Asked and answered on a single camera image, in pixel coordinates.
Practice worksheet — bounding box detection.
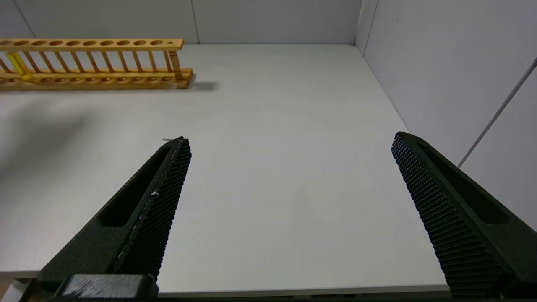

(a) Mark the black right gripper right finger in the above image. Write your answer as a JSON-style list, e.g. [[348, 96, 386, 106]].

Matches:
[[391, 131, 537, 298]]

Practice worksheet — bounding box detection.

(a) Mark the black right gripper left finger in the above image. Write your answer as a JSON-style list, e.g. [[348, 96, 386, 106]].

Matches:
[[37, 137, 192, 281]]

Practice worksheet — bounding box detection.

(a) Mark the test tube with yellow pigment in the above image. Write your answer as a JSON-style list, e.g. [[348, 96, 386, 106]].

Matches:
[[6, 51, 34, 81]]

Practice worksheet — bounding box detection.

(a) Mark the wooden test tube rack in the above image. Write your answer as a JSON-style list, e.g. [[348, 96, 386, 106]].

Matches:
[[0, 38, 194, 91]]

